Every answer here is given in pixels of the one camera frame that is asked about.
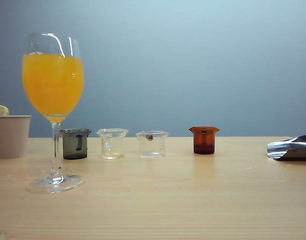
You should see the amber plastic measuring cup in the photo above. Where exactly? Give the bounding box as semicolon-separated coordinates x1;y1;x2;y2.
188;125;220;155

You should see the clear measuring cup yellow residue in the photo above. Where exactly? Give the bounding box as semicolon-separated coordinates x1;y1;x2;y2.
96;127;130;160

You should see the grey plastic measuring cup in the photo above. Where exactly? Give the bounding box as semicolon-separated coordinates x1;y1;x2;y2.
59;128;93;160

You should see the wine glass with orange juice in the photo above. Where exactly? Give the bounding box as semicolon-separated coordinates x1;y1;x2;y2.
21;31;85;195

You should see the beige paper cup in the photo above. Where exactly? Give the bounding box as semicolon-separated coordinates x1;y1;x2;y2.
0;114;32;160

